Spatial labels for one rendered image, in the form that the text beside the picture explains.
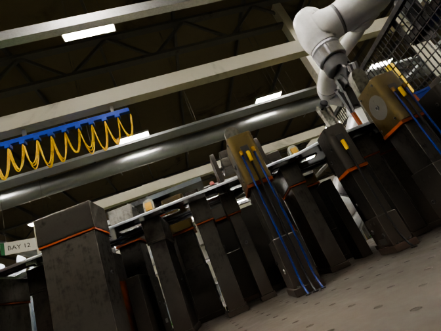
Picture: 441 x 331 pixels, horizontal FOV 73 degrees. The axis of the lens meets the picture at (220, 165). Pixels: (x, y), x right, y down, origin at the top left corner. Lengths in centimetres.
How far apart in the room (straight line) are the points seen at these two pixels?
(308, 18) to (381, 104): 43
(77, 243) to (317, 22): 90
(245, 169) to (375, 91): 34
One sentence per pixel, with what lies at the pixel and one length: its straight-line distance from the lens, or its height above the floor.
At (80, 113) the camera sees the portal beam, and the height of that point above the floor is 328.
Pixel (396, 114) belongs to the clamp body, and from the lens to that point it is 74.
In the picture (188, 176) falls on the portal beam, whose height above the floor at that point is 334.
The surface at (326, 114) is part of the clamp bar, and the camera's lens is 117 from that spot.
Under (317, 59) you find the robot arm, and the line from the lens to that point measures 102.
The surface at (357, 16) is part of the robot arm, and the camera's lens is 107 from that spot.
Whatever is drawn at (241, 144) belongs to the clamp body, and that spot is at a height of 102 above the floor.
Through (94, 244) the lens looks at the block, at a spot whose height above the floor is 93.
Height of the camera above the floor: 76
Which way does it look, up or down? 21 degrees up
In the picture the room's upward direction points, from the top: 23 degrees counter-clockwise
